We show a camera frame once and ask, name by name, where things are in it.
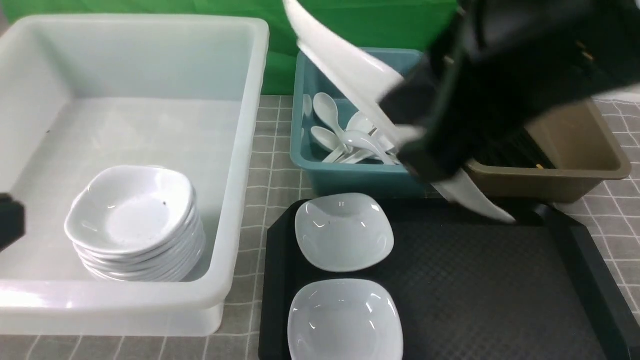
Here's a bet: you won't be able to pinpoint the pile of white spoons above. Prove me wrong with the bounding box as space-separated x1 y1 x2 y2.
302 92 400 166

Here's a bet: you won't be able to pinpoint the teal plastic bin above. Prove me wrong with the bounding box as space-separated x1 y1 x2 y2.
290 54 438 198

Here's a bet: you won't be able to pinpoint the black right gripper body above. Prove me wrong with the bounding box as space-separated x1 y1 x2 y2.
379 0 640 183

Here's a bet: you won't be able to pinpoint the black chopsticks in bin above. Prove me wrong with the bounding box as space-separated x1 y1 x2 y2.
475 129 556 169

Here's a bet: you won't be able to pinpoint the small white bowl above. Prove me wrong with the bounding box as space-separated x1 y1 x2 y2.
286 278 405 360
294 193 395 273

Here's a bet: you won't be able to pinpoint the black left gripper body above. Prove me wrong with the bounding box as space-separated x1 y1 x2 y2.
0 194 26 252

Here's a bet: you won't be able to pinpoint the black serving tray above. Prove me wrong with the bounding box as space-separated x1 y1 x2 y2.
257 198 639 360

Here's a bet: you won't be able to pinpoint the brown plastic bin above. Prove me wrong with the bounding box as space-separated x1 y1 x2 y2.
467 101 632 203

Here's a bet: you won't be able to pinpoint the stack of white bowls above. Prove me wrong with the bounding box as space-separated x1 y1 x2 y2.
64 165 207 283

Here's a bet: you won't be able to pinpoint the large white square plate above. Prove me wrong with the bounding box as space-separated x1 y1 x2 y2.
283 0 514 223

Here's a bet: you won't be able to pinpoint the large white plastic tub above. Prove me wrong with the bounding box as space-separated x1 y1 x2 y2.
1 14 269 337

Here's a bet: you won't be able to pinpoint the green backdrop cloth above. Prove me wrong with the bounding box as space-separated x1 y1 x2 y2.
1 0 458 96

